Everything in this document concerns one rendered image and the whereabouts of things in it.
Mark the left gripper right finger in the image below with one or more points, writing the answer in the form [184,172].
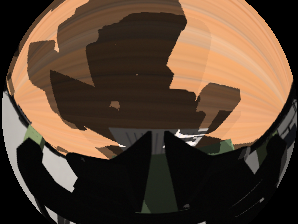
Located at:
[190,168]

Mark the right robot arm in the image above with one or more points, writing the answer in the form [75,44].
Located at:
[44,212]

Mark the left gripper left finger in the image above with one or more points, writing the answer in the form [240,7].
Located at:
[128,170]

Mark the dark green plastic crate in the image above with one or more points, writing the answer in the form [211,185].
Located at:
[159,195]

